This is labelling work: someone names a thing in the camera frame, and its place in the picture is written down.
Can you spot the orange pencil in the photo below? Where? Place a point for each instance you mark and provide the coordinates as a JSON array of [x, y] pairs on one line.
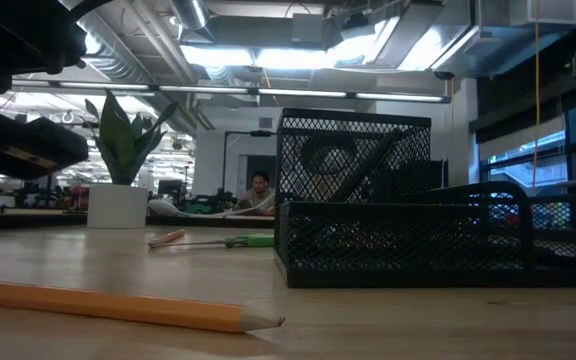
[[168, 237], [118, 306]]

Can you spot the black pen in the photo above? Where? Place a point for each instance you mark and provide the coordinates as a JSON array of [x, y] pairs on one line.
[[373, 162]]

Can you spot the black mesh desk organizer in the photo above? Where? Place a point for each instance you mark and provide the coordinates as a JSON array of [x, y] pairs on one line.
[[393, 280]]

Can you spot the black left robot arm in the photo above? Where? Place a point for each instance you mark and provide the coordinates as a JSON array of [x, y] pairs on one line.
[[8, 40]]

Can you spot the black background robot arm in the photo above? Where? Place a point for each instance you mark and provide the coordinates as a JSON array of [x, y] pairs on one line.
[[58, 197]]

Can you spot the green plant in white pot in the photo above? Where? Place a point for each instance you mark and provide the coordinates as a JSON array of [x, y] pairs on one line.
[[117, 207]]

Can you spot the small black monitor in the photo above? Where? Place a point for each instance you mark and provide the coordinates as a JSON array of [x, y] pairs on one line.
[[170, 187]]

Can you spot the green box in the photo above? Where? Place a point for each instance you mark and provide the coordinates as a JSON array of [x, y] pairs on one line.
[[198, 206]]

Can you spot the black lamp stand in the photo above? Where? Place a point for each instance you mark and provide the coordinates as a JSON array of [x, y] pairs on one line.
[[260, 133]]

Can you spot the person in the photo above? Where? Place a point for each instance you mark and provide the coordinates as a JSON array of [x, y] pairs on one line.
[[260, 197]]

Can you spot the long ceiling light strip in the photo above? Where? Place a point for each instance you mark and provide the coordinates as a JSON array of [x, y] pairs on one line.
[[298, 93]]

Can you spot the black equipment silhouettes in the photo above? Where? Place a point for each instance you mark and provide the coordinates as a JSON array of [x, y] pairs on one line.
[[440, 175]]

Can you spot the black aluminium table frame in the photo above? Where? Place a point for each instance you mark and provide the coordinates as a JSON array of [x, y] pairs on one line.
[[43, 220]]

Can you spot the dark ceiling security camera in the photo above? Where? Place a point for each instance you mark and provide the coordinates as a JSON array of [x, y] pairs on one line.
[[443, 75]]

